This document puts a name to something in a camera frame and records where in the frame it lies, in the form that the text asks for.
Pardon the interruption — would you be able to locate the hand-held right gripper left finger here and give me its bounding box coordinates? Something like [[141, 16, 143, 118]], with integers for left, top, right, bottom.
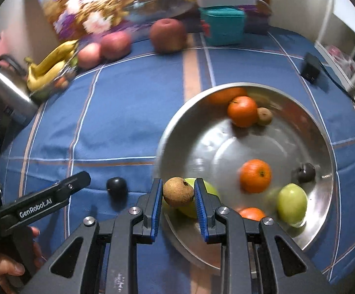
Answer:
[[21, 178, 164, 294]]

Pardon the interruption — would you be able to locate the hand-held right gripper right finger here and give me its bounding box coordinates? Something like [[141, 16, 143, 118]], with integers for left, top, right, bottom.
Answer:
[[194, 178, 337, 294]]

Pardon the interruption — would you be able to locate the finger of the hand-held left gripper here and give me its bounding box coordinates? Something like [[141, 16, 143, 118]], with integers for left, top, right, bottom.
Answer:
[[53, 171, 91, 204]]

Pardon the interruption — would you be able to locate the small green apple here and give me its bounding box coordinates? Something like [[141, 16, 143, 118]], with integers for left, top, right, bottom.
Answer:
[[276, 183, 308, 225], [177, 178, 221, 219]]

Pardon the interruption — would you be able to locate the brown kiwi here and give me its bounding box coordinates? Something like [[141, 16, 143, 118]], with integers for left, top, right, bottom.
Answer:
[[163, 177, 195, 209], [257, 107, 273, 126]]

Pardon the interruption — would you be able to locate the dark purple plum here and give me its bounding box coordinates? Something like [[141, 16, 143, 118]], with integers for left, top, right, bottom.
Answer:
[[106, 177, 127, 198], [290, 162, 316, 184]]

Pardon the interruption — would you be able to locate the round stainless steel plate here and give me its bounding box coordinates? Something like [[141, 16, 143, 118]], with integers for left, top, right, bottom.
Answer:
[[155, 82, 334, 271]]

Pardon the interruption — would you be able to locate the person's left hand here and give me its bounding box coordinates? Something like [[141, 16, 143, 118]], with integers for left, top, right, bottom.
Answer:
[[0, 227, 43, 294]]

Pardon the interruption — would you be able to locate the stainless steel thermos jug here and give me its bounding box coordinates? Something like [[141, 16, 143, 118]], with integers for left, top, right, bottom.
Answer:
[[0, 53, 40, 126]]

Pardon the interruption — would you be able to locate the clear glass container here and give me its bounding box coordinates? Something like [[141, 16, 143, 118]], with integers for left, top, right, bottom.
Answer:
[[31, 53, 80, 101]]

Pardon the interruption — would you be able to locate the bunch of yellow bananas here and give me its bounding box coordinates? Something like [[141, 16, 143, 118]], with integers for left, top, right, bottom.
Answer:
[[24, 39, 80, 92]]

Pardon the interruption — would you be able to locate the pale pink apple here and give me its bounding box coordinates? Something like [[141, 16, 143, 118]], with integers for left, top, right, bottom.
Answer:
[[77, 42, 102, 69]]

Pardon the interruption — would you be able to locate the dark red apple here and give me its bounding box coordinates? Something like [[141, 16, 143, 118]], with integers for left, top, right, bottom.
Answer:
[[150, 18, 188, 53]]

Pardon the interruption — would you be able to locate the black power adapter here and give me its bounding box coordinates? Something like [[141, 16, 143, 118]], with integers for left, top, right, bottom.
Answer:
[[300, 53, 321, 84]]

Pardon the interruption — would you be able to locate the floral painting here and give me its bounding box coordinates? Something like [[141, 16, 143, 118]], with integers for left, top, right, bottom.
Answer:
[[32, 0, 271, 42]]

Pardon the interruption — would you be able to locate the teal plastic box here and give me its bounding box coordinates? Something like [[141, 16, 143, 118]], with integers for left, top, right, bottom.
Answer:
[[199, 6, 246, 46]]

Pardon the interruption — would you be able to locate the pink plastic bag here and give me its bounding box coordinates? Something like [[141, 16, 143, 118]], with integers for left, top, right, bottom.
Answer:
[[324, 44, 355, 74]]

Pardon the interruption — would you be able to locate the white plastic chair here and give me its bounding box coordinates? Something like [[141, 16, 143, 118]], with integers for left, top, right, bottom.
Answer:
[[313, 0, 355, 111]]

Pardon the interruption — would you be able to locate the black cable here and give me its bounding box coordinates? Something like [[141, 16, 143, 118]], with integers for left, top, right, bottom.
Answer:
[[318, 63, 355, 112]]

